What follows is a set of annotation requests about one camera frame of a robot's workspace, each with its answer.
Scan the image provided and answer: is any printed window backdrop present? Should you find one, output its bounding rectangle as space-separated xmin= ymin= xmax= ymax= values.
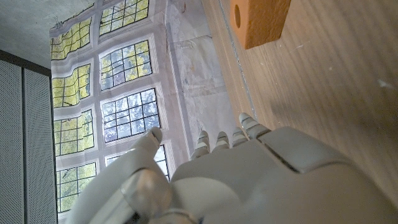
xmin=49 ymin=0 xmax=259 ymax=218

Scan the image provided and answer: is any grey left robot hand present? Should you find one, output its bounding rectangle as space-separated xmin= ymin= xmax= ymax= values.
xmin=65 ymin=112 xmax=398 ymax=224

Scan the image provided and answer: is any orange block with three holes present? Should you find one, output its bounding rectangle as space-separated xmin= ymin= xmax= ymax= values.
xmin=229 ymin=0 xmax=292 ymax=50

